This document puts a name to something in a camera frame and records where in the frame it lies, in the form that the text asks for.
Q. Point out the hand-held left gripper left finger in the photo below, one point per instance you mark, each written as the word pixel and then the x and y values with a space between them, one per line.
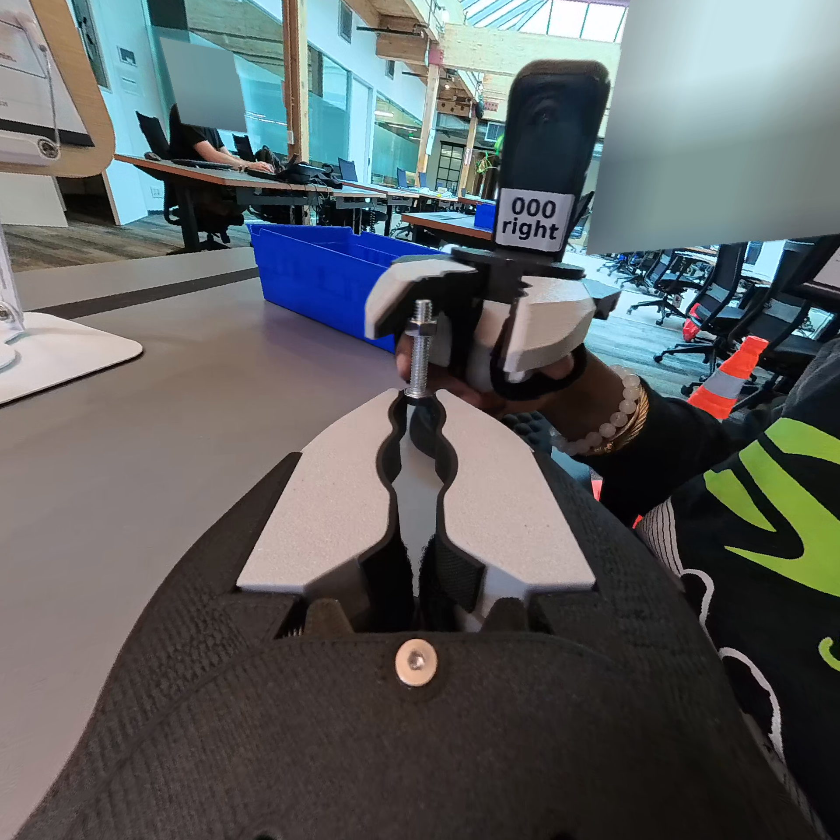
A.
pixel 322 512

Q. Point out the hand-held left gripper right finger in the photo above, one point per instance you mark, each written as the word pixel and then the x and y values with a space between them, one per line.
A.
pixel 519 512

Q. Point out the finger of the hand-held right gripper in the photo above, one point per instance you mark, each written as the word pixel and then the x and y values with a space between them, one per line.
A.
pixel 551 322
pixel 394 309

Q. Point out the silver hex nut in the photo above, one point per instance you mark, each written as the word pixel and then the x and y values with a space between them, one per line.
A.
pixel 423 313

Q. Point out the long thin silver bolt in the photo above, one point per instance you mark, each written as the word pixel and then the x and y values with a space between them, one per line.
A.
pixel 419 361

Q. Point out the large blue plastic bin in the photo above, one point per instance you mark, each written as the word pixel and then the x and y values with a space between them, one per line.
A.
pixel 328 269

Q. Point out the person's right hand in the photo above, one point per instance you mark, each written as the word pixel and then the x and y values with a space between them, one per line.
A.
pixel 578 407

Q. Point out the black mesh cushion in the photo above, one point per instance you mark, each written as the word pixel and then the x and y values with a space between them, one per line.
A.
pixel 532 431

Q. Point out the wooden office desk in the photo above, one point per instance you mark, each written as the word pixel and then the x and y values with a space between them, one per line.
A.
pixel 250 177
pixel 446 226

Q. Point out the black office chair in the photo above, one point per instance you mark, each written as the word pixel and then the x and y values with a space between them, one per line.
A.
pixel 788 309
pixel 696 282

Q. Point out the orange traffic cone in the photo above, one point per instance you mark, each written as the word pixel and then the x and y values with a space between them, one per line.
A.
pixel 729 381

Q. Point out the person's black printed shirt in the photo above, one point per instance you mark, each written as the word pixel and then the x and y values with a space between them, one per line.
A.
pixel 775 630

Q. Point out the sign on white stand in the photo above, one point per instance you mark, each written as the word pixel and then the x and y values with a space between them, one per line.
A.
pixel 53 355

